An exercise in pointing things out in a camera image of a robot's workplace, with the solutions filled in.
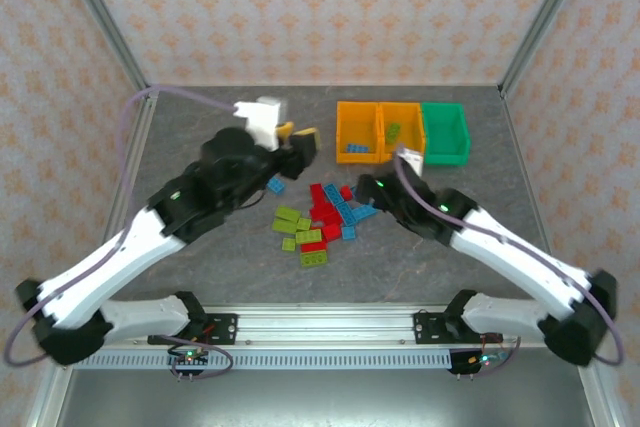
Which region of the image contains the green plastic bin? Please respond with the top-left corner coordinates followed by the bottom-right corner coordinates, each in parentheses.
top-left (419, 102), bottom-right (471, 168)

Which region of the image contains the orange plastic bin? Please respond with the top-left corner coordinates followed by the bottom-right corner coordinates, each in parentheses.
top-left (335, 100), bottom-right (382, 166)
top-left (377, 101), bottom-right (427, 164)

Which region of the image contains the aluminium frame post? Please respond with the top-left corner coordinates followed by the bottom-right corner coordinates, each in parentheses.
top-left (52, 0), bottom-right (154, 98)
top-left (498, 0), bottom-right (596, 98)

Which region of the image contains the grey metal sheet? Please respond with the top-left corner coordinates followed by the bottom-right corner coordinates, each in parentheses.
top-left (52, 366), bottom-right (599, 427)

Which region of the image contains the small controller circuit board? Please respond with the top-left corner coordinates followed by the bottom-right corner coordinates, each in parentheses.
top-left (167, 346), bottom-right (211, 373)
top-left (449, 346), bottom-right (511, 376)

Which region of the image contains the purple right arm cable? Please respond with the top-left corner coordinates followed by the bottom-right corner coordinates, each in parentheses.
top-left (393, 154), bottom-right (625, 378)

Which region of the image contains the aluminium table edge rail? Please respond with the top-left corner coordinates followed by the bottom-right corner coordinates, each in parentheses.
top-left (24, 86), bottom-right (161, 427)

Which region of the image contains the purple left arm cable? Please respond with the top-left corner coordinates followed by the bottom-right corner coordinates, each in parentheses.
top-left (3, 85), bottom-right (241, 382)

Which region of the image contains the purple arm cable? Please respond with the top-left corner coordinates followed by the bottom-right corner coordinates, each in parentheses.
top-left (3, 85), bottom-right (241, 382)
top-left (393, 154), bottom-right (625, 378)

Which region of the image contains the white slotted cable duct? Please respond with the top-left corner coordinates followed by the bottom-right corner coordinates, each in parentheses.
top-left (74, 349), bottom-right (454, 372)

